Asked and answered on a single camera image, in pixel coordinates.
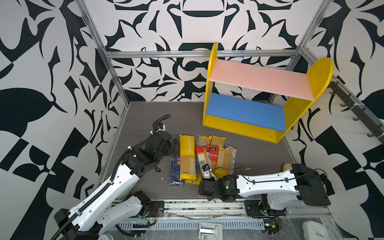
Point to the yellow spaghetti bag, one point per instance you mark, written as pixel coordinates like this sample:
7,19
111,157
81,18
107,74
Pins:
203,141
223,163
188,169
218,141

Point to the black wall hook rail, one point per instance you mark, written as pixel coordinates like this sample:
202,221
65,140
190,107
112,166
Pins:
361,110

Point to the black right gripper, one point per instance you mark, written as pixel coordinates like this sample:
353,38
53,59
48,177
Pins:
209,199

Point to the aluminium cage frame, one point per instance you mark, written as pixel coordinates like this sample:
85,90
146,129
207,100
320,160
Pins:
158,53

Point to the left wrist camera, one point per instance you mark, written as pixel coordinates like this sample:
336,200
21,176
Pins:
159,127

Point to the small red spaghetti bag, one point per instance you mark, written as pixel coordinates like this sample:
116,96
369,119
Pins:
202,158

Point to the long red spaghetti bag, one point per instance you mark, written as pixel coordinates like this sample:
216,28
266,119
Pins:
212,152

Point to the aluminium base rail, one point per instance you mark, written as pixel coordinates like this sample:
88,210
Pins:
202,208

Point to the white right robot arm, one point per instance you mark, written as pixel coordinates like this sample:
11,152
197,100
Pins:
268,195

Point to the yellow pink blue shelf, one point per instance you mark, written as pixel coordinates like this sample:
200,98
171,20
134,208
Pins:
260,102

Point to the white latch bracket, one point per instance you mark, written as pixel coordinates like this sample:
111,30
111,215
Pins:
210,231

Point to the yellow spaghetti bag back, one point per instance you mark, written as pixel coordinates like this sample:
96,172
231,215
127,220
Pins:
218,141

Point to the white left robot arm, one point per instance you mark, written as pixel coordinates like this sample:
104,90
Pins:
96,214

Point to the white clock right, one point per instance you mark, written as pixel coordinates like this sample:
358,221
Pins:
315,231

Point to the yellow spaghetti bag front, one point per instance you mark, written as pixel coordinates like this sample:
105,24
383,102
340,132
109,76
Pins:
223,163

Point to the clear white label spaghetti bag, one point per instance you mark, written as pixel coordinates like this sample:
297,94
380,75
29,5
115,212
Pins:
233,151

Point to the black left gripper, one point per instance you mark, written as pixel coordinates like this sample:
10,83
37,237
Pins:
169,149

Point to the blue Barilla pasta box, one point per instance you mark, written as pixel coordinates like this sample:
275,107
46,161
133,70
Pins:
175,170

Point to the white cable duct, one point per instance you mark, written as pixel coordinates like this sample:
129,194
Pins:
184,224

